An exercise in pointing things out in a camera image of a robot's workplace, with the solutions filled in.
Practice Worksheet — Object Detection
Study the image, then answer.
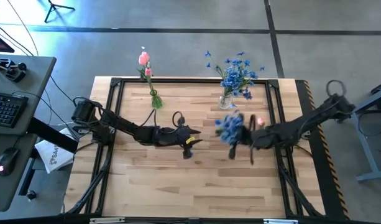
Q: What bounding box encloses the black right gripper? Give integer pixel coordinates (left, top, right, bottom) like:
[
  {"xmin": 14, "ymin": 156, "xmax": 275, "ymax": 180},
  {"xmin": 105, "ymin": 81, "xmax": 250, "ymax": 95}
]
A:
[{"xmin": 229, "ymin": 123, "xmax": 273, "ymax": 159}]

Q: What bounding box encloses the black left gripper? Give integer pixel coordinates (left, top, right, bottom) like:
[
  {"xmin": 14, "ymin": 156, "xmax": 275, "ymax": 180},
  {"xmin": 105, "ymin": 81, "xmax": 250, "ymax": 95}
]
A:
[{"xmin": 151, "ymin": 124, "xmax": 204, "ymax": 160}]

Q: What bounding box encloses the clear glass vase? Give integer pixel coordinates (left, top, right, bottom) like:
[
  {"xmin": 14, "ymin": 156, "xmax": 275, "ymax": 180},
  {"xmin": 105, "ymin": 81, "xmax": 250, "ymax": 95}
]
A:
[{"xmin": 219, "ymin": 92, "xmax": 234, "ymax": 110}]

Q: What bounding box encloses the green glass vase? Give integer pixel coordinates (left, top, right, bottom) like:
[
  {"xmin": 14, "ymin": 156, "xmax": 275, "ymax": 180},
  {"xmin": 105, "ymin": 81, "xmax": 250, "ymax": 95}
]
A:
[{"xmin": 149, "ymin": 88, "xmax": 164, "ymax": 110}]

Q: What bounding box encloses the black hazard-striped floor strip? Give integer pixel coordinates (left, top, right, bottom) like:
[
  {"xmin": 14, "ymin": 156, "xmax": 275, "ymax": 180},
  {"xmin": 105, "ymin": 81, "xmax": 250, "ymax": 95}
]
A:
[{"xmin": 295, "ymin": 80, "xmax": 350, "ymax": 220}]

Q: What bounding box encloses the white paper bag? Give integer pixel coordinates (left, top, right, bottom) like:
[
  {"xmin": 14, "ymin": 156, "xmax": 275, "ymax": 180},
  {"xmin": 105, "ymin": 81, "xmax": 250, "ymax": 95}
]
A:
[{"xmin": 34, "ymin": 127, "xmax": 75, "ymax": 174}]

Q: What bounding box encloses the black desk foot bar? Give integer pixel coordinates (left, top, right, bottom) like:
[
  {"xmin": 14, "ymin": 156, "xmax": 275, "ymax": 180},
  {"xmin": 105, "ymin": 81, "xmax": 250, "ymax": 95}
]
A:
[{"xmin": 27, "ymin": 117, "xmax": 80, "ymax": 153}]

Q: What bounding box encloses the grey side desk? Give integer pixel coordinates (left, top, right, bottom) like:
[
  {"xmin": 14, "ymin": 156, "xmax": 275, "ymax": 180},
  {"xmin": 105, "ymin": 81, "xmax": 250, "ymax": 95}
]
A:
[{"xmin": 0, "ymin": 53, "xmax": 57, "ymax": 213}]

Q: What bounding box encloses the dark blue desk leg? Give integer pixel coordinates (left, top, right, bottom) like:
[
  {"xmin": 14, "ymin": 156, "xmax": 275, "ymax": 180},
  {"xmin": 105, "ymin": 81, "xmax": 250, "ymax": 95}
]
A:
[{"xmin": 18, "ymin": 157, "xmax": 36, "ymax": 197}]

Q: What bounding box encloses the black computer mouse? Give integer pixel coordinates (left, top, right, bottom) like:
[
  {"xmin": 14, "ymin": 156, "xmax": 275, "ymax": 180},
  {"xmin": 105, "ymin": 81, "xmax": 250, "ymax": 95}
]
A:
[{"xmin": 0, "ymin": 146, "xmax": 21, "ymax": 177}]

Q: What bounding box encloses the black keyboard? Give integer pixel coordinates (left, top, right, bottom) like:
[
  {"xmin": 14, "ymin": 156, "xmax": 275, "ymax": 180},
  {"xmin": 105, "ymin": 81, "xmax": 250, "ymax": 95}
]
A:
[{"xmin": 0, "ymin": 91, "xmax": 29, "ymax": 129}]

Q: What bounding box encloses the black tripod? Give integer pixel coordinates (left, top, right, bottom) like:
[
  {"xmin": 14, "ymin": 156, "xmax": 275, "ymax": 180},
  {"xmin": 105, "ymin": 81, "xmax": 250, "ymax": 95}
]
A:
[{"xmin": 44, "ymin": 0, "xmax": 76, "ymax": 24}]

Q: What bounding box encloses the black clamp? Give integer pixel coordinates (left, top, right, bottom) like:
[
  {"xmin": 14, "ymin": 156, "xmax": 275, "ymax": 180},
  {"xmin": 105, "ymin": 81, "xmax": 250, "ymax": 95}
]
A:
[{"xmin": 0, "ymin": 58, "xmax": 27, "ymax": 83}]

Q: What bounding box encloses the black monitor corner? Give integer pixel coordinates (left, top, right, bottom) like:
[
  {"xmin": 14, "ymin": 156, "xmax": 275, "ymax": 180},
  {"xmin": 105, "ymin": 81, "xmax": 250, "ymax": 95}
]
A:
[{"xmin": 0, "ymin": 30, "xmax": 16, "ymax": 54}]

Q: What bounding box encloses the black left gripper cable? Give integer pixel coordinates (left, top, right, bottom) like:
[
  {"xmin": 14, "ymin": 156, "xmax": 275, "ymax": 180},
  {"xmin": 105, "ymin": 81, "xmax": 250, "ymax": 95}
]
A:
[{"xmin": 172, "ymin": 111, "xmax": 187, "ymax": 127}]

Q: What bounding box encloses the black aluminium table frame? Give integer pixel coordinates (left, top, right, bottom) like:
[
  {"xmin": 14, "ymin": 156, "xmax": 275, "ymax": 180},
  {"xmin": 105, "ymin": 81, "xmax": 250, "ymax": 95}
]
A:
[{"xmin": 65, "ymin": 77, "xmax": 323, "ymax": 218}]

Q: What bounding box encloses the silver hinge bracket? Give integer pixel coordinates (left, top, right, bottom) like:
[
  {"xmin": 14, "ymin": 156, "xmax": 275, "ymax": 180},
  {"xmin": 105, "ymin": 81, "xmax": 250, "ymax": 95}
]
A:
[
  {"xmin": 263, "ymin": 218, "xmax": 299, "ymax": 224},
  {"xmin": 89, "ymin": 217, "xmax": 126, "ymax": 224}
]

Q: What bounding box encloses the blue-grey metal table frame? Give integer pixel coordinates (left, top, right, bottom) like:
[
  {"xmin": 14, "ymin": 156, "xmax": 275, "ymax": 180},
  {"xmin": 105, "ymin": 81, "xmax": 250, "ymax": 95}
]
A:
[{"xmin": 351, "ymin": 79, "xmax": 381, "ymax": 184}]

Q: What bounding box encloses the black cable to arm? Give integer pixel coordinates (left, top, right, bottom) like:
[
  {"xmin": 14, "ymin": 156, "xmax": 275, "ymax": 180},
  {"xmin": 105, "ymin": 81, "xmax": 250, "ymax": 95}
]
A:
[{"xmin": 49, "ymin": 75, "xmax": 78, "ymax": 105}]

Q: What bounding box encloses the thin light cable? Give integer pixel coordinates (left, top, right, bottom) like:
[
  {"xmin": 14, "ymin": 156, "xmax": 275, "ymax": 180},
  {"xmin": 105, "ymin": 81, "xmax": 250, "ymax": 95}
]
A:
[{"xmin": 6, "ymin": 0, "xmax": 39, "ymax": 57}]

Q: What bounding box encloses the black floor cable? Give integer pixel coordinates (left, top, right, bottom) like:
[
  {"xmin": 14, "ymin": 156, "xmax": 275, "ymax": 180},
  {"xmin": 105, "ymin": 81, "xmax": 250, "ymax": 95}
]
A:
[{"xmin": 0, "ymin": 22, "xmax": 35, "ymax": 57}]

